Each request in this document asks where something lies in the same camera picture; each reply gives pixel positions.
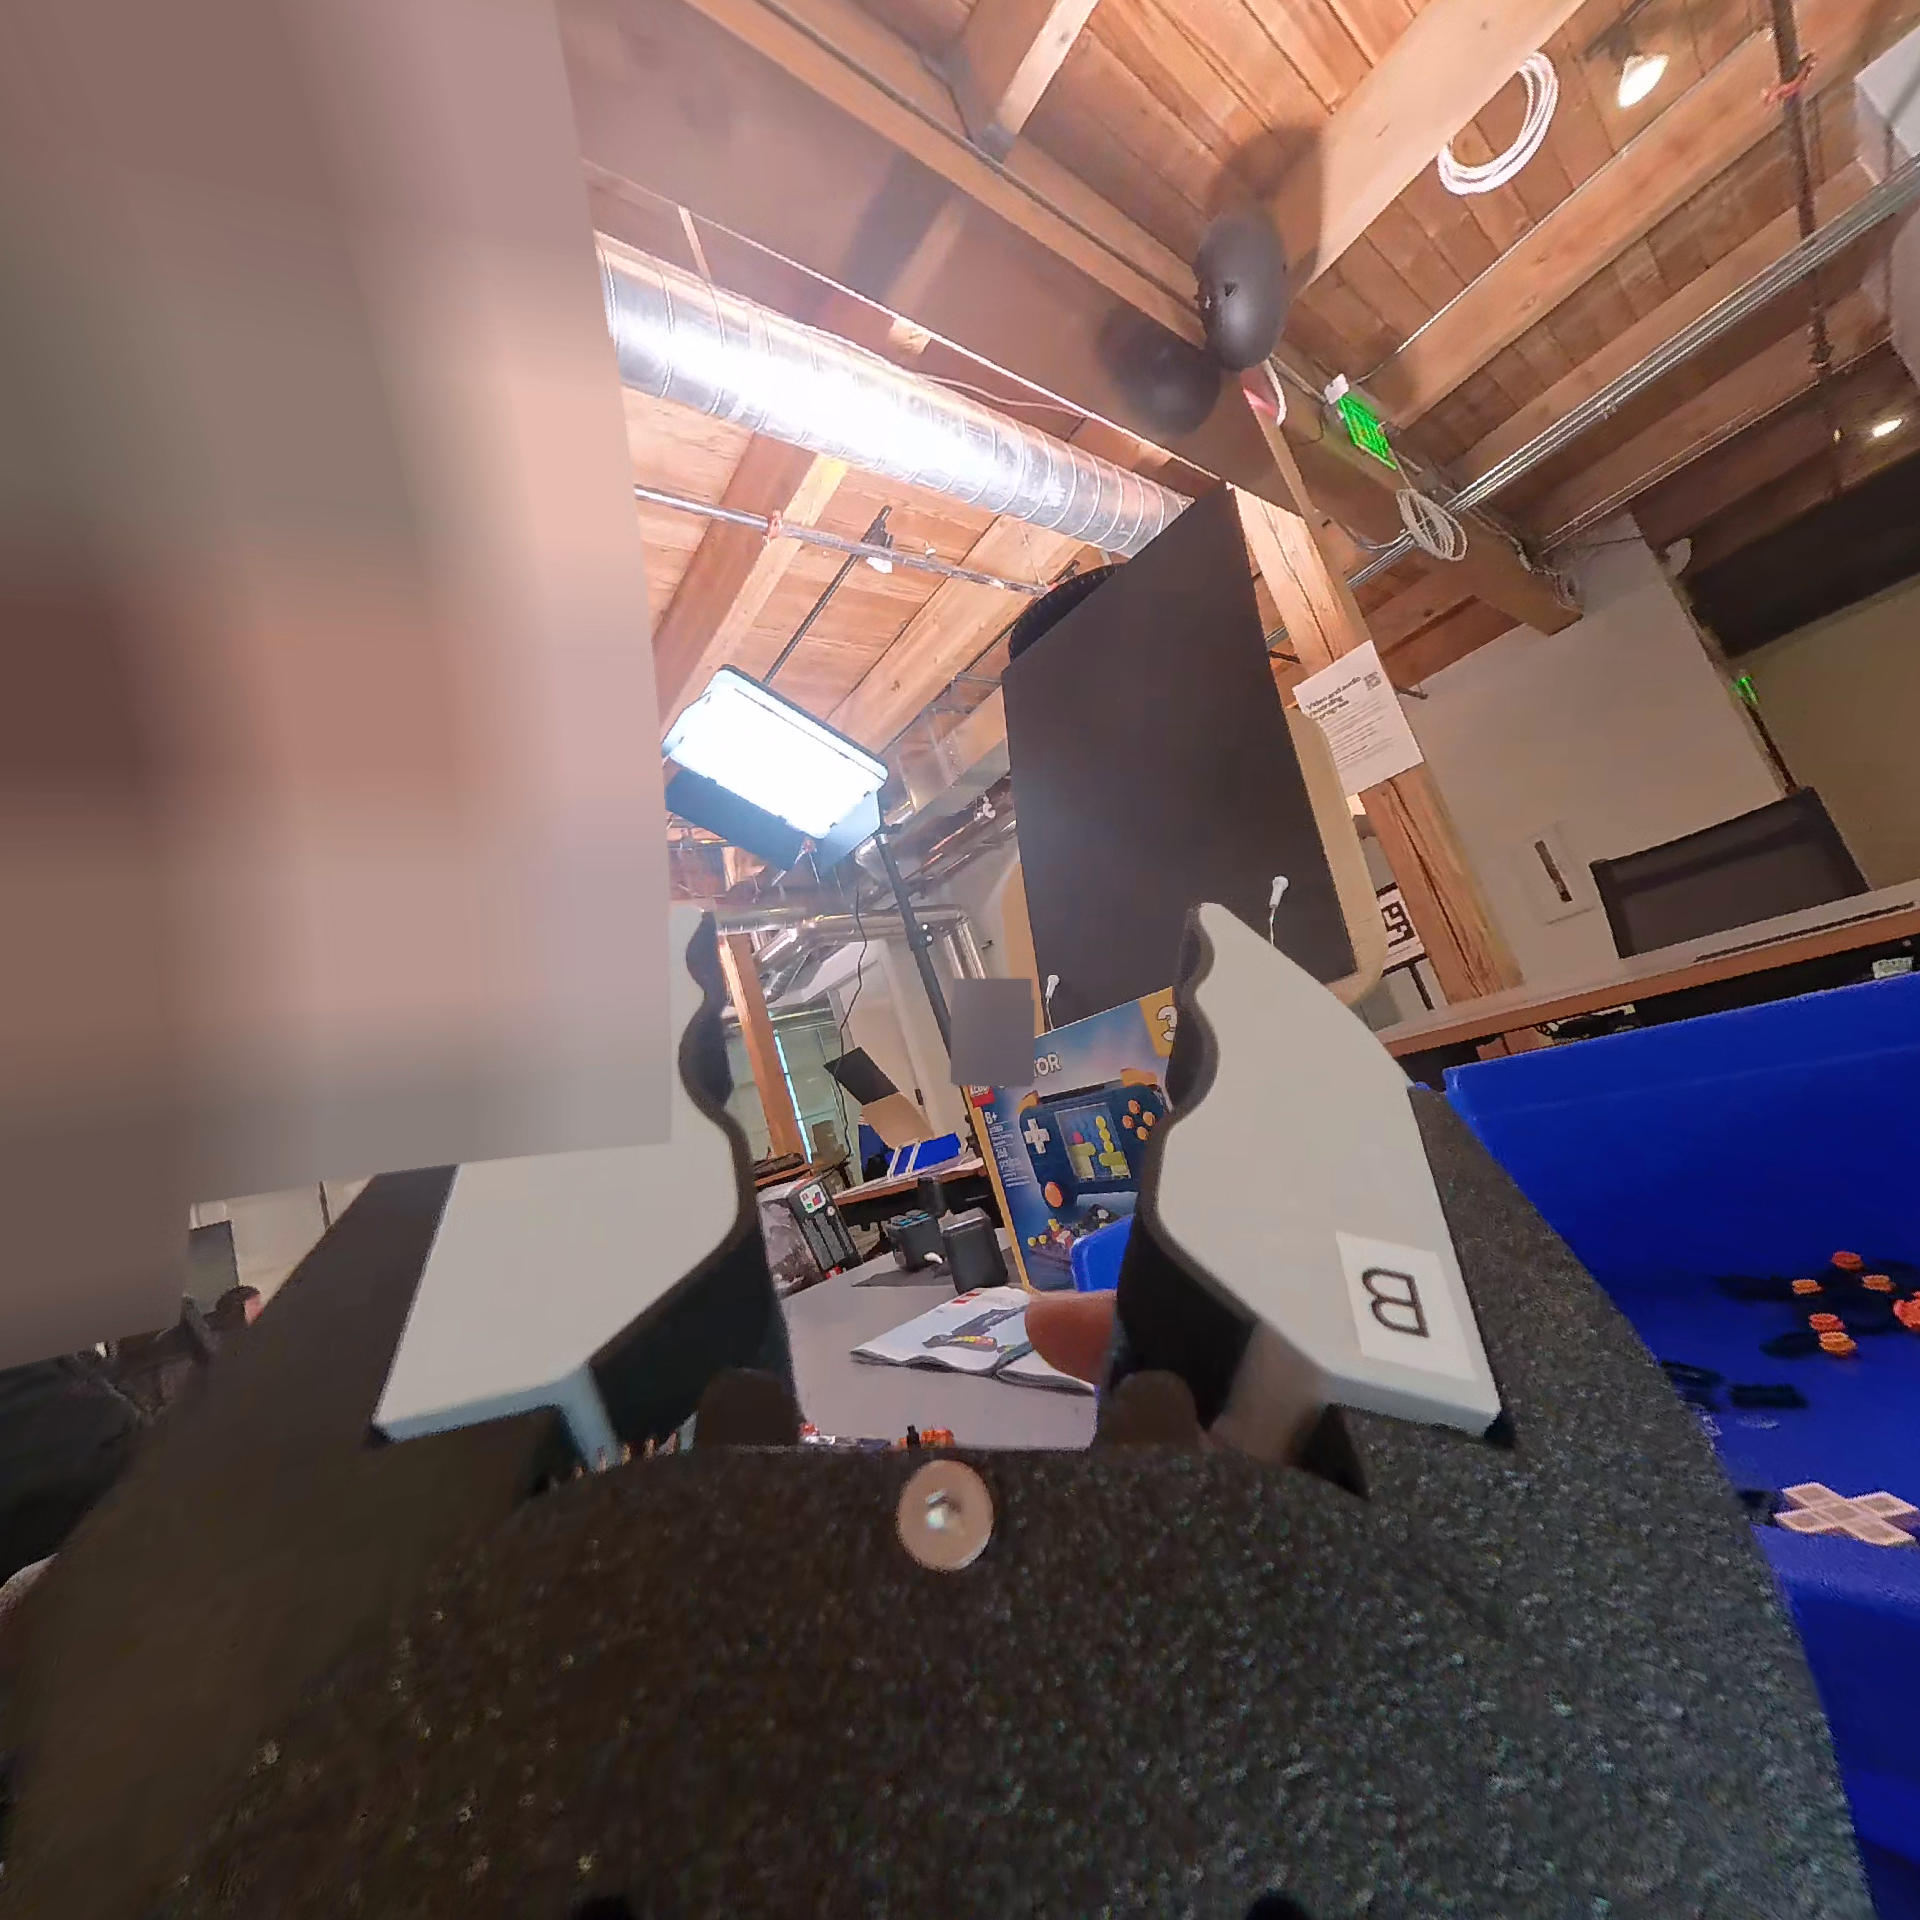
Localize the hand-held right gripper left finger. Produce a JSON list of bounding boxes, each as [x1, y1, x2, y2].
[[373, 907, 799, 1470]]

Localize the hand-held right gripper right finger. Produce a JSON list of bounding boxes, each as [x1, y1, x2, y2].
[[1098, 902, 1509, 1470]]

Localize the person's right hand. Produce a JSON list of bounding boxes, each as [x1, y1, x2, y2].
[[1026, 1287, 1120, 1384]]

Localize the dark printed carton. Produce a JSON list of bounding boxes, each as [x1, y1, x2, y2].
[[783, 1174, 863, 1275]]

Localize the blue yellow toy set box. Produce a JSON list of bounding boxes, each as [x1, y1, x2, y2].
[[963, 986, 1176, 1293]]

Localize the large blue plastic bin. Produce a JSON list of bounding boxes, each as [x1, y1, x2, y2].
[[1441, 974, 1920, 1920]]

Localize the black flag with cardboard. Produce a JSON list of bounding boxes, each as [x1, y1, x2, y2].
[[824, 1045, 925, 1157]]

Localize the thin booklet blue figure cover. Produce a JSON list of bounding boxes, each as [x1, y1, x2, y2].
[[852, 1289, 1096, 1398]]

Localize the long pale workbench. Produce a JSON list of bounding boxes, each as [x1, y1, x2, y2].
[[1378, 881, 1920, 1055]]

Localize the large black foam board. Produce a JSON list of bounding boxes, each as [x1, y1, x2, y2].
[[1001, 484, 1362, 1040]]

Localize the black light stand pole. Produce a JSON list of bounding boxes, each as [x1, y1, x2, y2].
[[867, 833, 961, 1141]]

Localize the white paper notice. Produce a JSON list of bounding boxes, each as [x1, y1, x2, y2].
[[1293, 638, 1425, 799]]

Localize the assorted loose small bricks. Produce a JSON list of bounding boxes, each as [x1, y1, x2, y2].
[[1657, 1244, 1920, 1443]]

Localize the studio light panel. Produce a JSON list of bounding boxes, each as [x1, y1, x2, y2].
[[660, 663, 889, 875]]

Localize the grey cross-shaped plate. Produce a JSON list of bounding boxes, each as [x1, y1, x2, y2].
[[1774, 1481, 1920, 1551]]

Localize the black dome ceiling fixture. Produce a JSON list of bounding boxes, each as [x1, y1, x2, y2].
[[1194, 206, 1293, 372]]

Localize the wooden support post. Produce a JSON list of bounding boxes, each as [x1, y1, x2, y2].
[[1242, 492, 1520, 1011]]

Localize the silver ventilation duct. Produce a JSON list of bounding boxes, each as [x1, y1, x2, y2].
[[602, 237, 1192, 561]]

